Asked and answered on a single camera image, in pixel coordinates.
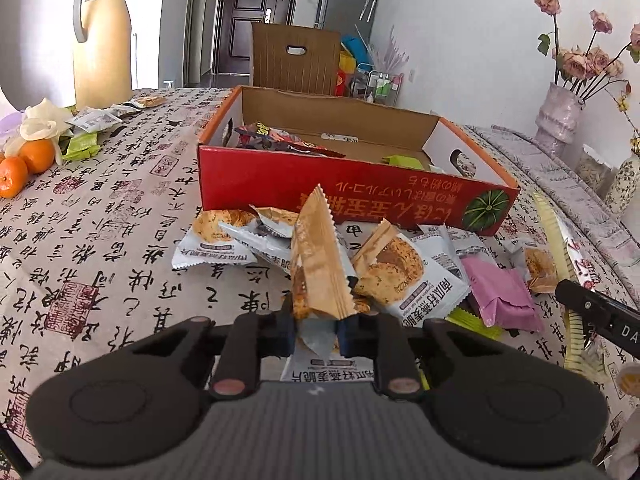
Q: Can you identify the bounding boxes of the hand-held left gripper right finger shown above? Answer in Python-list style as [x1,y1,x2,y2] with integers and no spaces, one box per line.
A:
[337,314,503,401]

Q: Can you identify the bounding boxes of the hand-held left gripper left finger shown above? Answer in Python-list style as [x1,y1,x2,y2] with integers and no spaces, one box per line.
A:
[135,312,297,401]

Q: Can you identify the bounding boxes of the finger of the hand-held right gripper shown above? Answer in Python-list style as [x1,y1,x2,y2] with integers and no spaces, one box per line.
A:
[556,279,608,328]

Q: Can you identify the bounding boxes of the pink packet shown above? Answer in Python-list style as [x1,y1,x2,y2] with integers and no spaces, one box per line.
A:
[460,255,546,333]

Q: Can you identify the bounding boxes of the tan cookie packet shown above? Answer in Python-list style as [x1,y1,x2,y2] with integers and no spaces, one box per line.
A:
[290,185,358,321]

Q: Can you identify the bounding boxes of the yellow striped long packet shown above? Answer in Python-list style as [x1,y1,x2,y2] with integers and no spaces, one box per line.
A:
[532,192,608,376]

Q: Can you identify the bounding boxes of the pile of grey cookie packets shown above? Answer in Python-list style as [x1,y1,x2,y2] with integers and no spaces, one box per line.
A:
[172,205,558,386]

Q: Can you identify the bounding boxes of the red cardboard box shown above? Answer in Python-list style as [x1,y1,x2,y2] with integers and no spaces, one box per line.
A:
[196,85,521,237]

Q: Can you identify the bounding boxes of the lime green packet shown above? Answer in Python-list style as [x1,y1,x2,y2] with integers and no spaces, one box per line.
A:
[384,155,427,171]

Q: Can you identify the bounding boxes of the red orange snack bag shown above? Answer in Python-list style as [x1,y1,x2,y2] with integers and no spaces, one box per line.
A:
[234,121,347,158]

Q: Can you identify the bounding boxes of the grey quilted cloth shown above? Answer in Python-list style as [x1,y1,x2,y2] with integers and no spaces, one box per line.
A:
[460,124,640,311]

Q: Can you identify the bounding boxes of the yellow green wrapper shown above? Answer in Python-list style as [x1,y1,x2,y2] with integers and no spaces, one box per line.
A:
[442,307,503,341]

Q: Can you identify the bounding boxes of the small patterned vase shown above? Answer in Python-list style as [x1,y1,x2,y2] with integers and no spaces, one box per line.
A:
[605,152,640,221]

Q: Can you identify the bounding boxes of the glass storage jar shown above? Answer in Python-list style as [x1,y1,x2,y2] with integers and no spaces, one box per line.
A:
[575,144,616,196]

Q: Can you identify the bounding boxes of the pink ribbed vase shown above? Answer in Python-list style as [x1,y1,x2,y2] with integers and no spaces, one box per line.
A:
[534,81,586,156]

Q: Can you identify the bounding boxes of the dried pink roses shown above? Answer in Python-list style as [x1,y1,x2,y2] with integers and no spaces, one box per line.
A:
[534,0,640,103]

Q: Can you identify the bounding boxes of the brown cardboard panel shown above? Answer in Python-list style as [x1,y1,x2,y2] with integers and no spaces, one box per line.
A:
[250,21,342,97]

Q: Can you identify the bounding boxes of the small green snack packet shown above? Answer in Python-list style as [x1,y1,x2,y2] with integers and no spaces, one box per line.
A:
[62,130,99,162]

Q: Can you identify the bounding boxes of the pale dried grass bunch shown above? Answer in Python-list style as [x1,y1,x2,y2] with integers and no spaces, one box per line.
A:
[367,25,411,78]

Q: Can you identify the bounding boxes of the blue plastic basin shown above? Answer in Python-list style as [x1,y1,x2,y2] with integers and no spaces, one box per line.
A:
[341,35,371,68]

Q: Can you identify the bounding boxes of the dark brown door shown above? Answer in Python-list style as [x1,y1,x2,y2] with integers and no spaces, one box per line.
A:
[212,0,301,88]

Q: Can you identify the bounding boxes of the orange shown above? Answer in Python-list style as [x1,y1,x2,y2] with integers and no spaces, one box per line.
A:
[0,156,30,199]
[22,138,56,175]

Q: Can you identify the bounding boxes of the grey side door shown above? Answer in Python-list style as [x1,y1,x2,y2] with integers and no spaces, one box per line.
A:
[187,0,215,88]

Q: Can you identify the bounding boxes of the grey refrigerator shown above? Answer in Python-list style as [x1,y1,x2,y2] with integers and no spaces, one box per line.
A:
[317,0,387,41]

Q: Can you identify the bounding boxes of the yellow thermos jug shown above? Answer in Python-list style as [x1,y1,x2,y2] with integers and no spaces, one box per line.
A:
[72,0,133,111]

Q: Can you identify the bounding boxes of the lavender plastic bag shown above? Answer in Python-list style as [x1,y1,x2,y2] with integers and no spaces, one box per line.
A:
[0,112,26,147]

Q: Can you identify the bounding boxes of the wire rack with bottles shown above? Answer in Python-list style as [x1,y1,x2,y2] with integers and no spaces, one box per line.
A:
[350,71,405,107]

